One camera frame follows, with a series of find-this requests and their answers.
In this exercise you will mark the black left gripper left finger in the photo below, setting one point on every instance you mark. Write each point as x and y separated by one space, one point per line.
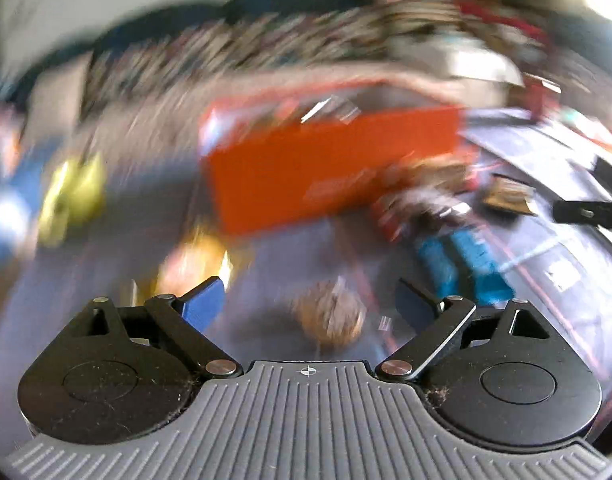
183 320

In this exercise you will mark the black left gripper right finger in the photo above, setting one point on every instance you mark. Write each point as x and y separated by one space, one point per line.
435 321

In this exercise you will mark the blue snack pack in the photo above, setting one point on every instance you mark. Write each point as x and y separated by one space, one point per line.
460 264

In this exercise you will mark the round brown cookie pack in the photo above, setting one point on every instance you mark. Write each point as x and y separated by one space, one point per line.
330 313

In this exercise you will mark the red soda can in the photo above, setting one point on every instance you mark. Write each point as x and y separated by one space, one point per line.
542 98

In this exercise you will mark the dark red cookie pack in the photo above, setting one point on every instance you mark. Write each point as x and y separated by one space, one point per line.
429 207

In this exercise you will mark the yellow-green mug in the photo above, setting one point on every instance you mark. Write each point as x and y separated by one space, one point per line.
76 193

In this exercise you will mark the orange cardboard box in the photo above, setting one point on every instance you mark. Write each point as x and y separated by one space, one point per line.
288 155

